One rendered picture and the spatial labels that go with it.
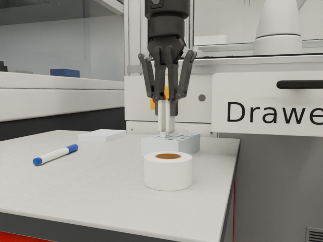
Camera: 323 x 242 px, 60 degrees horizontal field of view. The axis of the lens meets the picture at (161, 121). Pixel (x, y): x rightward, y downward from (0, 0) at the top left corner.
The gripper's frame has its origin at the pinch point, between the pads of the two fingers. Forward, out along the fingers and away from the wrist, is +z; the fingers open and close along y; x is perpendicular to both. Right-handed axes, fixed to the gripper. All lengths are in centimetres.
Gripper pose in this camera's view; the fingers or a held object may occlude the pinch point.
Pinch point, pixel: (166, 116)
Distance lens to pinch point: 60.3
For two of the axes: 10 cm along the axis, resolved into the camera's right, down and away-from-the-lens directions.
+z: 0.0, 9.9, 1.0
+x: 4.7, -0.9, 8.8
